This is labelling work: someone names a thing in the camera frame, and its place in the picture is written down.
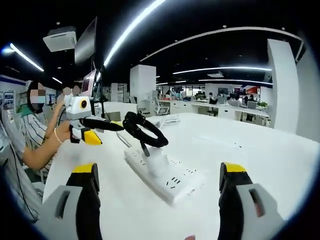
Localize black worn device cable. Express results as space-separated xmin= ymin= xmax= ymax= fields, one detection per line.
xmin=9 ymin=144 xmax=37 ymax=222

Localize person's left hand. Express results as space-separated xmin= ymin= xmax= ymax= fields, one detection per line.
xmin=59 ymin=120 xmax=76 ymax=143

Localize person operator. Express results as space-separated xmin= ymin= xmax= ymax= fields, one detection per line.
xmin=0 ymin=109 xmax=60 ymax=223

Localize distant office workers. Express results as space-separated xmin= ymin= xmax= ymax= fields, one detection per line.
xmin=164 ymin=87 xmax=253 ymax=106

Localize black monitor stand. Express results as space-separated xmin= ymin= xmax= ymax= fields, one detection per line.
xmin=91 ymin=63 xmax=107 ymax=122

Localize row of office desks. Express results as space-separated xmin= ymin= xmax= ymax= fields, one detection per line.
xmin=139 ymin=98 xmax=272 ymax=127

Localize long ceiling light strip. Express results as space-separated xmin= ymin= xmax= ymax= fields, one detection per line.
xmin=103 ymin=0 xmax=166 ymax=66

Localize white desk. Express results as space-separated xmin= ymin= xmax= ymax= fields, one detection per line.
xmin=42 ymin=112 xmax=320 ymax=240

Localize white office chair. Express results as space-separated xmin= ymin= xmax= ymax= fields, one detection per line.
xmin=151 ymin=96 xmax=171 ymax=115

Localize pink lit monitor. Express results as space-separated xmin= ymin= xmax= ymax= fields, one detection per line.
xmin=81 ymin=69 xmax=98 ymax=95

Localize ceiling air conditioner unit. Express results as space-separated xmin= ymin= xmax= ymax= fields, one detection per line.
xmin=42 ymin=26 xmax=77 ymax=53

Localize black charger cable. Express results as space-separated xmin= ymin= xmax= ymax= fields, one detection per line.
xmin=123 ymin=111 xmax=170 ymax=157

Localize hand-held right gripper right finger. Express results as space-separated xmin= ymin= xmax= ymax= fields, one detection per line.
xmin=217 ymin=161 xmax=285 ymax=240

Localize white bundled cable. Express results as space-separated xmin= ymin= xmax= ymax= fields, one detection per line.
xmin=149 ymin=113 xmax=181 ymax=127

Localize person's head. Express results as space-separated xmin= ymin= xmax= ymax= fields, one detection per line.
xmin=26 ymin=79 xmax=48 ymax=113

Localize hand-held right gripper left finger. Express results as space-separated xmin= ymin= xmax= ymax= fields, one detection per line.
xmin=34 ymin=162 xmax=103 ymax=240

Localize red wall display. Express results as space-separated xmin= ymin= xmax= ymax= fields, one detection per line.
xmin=239 ymin=85 xmax=261 ymax=95

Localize white power strip cable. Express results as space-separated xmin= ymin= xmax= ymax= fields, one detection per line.
xmin=115 ymin=131 xmax=133 ymax=149

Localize white charger brick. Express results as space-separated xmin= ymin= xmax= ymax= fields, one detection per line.
xmin=144 ymin=147 xmax=168 ymax=176

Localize large dark hanging screen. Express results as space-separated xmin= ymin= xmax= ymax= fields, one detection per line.
xmin=74 ymin=16 xmax=98 ymax=66

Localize white power strip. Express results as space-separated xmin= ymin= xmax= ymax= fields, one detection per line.
xmin=124 ymin=147 xmax=206 ymax=204

